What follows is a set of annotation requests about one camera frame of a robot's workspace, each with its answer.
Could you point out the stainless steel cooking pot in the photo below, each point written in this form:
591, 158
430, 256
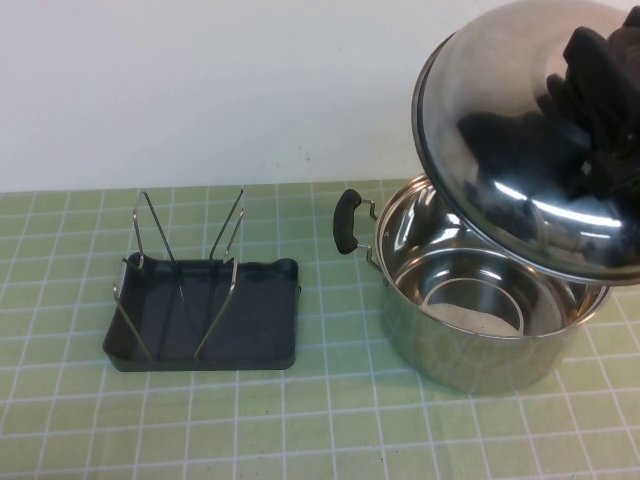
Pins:
450, 345

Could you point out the green checkered tablecloth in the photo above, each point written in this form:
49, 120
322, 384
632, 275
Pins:
300, 425

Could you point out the stainless steel pot lid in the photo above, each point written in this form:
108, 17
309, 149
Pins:
480, 75

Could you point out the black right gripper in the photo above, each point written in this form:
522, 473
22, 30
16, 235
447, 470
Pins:
627, 75

